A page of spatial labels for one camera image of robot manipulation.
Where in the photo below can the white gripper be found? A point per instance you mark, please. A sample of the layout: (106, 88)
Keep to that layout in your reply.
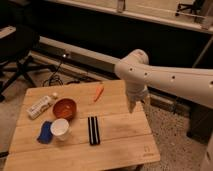
(136, 92)

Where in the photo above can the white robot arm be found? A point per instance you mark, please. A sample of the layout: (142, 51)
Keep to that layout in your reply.
(193, 84)

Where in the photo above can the orange carrot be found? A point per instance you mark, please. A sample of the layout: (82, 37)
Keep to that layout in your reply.
(98, 92)

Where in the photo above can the black striped eraser block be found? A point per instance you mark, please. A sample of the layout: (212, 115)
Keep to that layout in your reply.
(93, 130)

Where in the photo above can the orange bowl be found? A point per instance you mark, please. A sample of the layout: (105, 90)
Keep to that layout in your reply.
(65, 108)

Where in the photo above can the white paper cup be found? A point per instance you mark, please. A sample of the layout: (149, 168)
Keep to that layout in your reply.
(60, 128)

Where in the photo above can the blue cloth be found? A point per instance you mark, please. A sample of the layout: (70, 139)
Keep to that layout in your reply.
(45, 135)

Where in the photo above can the white bottle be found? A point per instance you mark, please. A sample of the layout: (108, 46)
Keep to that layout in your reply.
(40, 106)

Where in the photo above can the black office chair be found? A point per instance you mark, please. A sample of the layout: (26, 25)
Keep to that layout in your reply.
(14, 56)

